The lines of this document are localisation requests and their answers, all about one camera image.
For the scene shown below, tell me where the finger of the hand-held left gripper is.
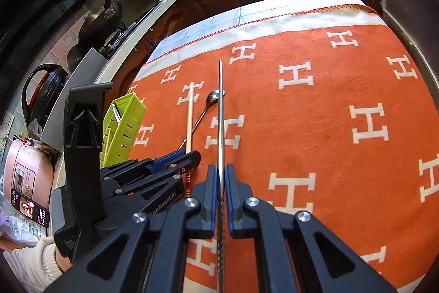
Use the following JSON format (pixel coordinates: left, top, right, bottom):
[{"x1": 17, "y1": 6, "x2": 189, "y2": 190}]
[
  {"x1": 102, "y1": 151, "x2": 189, "y2": 179},
  {"x1": 114, "y1": 151, "x2": 202, "y2": 195}
]

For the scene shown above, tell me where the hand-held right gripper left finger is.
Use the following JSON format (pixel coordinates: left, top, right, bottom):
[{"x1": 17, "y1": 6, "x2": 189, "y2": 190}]
[{"x1": 44, "y1": 165, "x2": 220, "y2": 293}]

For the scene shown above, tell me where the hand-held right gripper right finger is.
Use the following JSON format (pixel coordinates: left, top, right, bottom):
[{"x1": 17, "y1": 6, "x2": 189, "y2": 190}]
[{"x1": 226, "y1": 165, "x2": 398, "y2": 293}]

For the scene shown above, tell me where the cream chopstick with red end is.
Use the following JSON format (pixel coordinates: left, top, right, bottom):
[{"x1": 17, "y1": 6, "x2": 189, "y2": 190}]
[{"x1": 184, "y1": 82, "x2": 195, "y2": 201}]

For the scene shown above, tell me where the green plastic utensil tray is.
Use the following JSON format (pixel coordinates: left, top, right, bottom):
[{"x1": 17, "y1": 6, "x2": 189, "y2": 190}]
[{"x1": 99, "y1": 92, "x2": 147, "y2": 168}]

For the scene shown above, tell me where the metal chopstick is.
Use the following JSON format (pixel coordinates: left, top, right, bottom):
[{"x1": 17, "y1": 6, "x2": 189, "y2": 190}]
[{"x1": 217, "y1": 59, "x2": 227, "y2": 293}]

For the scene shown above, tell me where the thin metal stirring spoon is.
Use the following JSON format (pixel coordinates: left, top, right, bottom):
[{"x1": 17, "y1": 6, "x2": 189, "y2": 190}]
[{"x1": 178, "y1": 89, "x2": 227, "y2": 149}]

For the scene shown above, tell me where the person's left forearm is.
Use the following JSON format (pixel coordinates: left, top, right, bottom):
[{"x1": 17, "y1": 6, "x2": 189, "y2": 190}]
[{"x1": 3, "y1": 236, "x2": 75, "y2": 293}]

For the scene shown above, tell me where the pink rice cooker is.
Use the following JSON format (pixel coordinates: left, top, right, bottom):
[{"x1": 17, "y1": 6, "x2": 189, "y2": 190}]
[{"x1": 3, "y1": 138, "x2": 56, "y2": 212}]

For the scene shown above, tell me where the black smartphone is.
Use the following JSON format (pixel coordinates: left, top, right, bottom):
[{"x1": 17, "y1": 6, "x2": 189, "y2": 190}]
[{"x1": 10, "y1": 188, "x2": 52, "y2": 229}]

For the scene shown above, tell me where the black electric kettle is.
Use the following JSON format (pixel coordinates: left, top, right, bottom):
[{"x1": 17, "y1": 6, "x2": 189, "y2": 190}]
[{"x1": 21, "y1": 64, "x2": 69, "y2": 131}]

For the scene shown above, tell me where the stainless steel splash guard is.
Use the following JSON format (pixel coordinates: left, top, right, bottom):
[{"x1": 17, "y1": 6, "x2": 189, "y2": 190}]
[{"x1": 41, "y1": 48, "x2": 110, "y2": 154}]

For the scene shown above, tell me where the clear plastic packet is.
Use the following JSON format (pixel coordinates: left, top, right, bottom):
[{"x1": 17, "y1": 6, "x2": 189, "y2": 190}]
[{"x1": 0, "y1": 216, "x2": 46, "y2": 246}]

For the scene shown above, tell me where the orange printed blanket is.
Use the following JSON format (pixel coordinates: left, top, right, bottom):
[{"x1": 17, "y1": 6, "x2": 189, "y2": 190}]
[{"x1": 127, "y1": 3, "x2": 439, "y2": 293}]

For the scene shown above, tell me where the small black pot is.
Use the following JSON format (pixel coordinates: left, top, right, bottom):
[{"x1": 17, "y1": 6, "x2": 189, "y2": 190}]
[{"x1": 67, "y1": 42, "x2": 90, "y2": 71}]

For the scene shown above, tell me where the black stove top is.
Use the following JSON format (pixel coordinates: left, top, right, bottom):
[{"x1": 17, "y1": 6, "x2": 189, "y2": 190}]
[{"x1": 99, "y1": 22, "x2": 145, "y2": 54}]

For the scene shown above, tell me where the large black frying pan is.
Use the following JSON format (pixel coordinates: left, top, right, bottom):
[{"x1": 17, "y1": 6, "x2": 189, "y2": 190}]
[{"x1": 78, "y1": 0, "x2": 125, "y2": 44}]

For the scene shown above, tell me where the black range hood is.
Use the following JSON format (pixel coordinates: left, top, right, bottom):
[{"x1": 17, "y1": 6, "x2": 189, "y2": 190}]
[{"x1": 0, "y1": 0, "x2": 87, "y2": 109}]

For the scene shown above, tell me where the pale table cover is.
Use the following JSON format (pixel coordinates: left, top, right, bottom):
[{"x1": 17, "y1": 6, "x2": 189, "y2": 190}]
[{"x1": 149, "y1": 0, "x2": 364, "y2": 64}]

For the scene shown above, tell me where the stainless steel appliance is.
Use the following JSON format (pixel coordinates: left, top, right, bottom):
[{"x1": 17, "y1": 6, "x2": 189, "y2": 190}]
[{"x1": 377, "y1": 0, "x2": 439, "y2": 85}]

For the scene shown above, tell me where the white wall socket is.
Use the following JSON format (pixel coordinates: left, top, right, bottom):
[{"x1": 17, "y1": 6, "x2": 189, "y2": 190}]
[{"x1": 0, "y1": 111, "x2": 15, "y2": 143}]

